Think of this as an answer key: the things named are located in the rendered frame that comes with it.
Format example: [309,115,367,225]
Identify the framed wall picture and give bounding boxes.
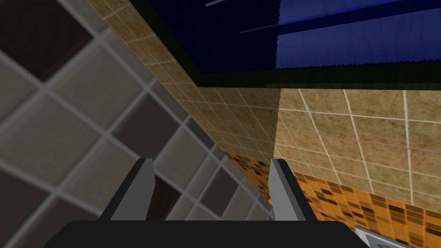
[354,226,412,248]

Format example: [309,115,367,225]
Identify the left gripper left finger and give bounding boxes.
[99,158,156,221]

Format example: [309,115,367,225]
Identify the blue cupboard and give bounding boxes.
[129,0,441,91]

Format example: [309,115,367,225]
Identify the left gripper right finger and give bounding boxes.
[267,158,319,221]

